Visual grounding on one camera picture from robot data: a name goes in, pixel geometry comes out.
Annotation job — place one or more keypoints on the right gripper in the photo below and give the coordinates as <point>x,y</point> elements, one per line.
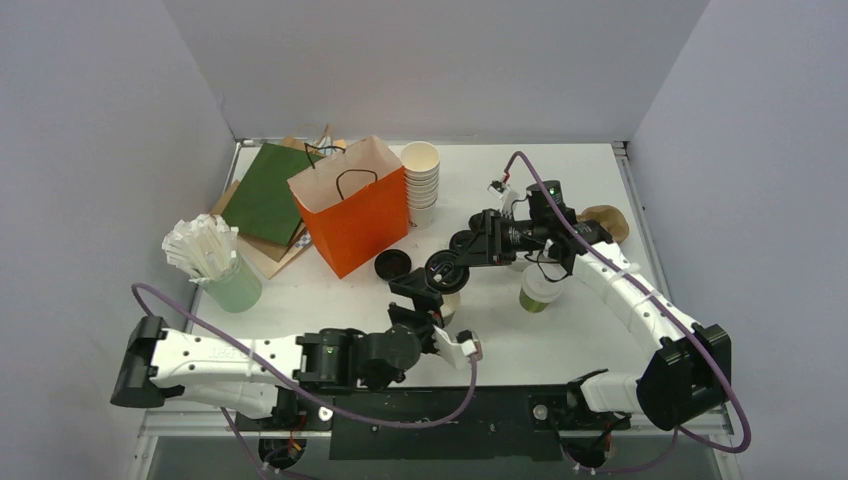
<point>474,243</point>

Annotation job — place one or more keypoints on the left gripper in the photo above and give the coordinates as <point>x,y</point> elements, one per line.
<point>426,305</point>

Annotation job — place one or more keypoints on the green paper cup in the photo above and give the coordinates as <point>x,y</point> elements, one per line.
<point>450,305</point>
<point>531,304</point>

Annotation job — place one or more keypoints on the black plastic lid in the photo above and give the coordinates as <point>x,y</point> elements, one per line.
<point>444,274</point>

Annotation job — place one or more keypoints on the white plastic lid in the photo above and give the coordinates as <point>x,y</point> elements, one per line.
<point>544,282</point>

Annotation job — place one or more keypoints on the orange paper bag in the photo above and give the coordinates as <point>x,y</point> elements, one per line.
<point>353,203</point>

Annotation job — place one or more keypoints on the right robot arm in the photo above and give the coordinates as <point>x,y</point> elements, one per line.
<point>688,365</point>

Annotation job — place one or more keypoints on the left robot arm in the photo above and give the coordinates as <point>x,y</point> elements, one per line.
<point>161,363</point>

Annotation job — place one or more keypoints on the loose black lid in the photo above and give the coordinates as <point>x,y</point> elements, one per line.
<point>391,264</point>

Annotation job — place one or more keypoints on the stack of paper cups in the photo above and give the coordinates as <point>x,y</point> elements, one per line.
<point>421,162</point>

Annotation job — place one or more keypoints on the stack of pulp cup carriers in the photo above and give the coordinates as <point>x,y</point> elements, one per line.
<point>610,218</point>

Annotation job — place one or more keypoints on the checkered paper bag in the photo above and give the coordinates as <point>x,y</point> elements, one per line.
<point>303,241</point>

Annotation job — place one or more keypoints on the green cup holder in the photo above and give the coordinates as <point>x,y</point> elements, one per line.
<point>237,289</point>

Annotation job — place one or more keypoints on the green paper bag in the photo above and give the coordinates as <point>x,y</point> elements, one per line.
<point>263,205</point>

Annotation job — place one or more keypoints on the white wrapped straws bundle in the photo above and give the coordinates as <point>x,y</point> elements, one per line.
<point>204,248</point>

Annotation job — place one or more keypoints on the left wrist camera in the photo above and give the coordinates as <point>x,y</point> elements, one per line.
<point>457,352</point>

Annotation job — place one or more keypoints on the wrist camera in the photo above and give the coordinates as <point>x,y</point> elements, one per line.
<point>508,197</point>
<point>457,352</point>

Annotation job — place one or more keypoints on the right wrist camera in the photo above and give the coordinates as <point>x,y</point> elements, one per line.
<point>508,197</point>

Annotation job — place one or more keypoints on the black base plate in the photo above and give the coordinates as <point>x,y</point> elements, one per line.
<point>536,422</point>

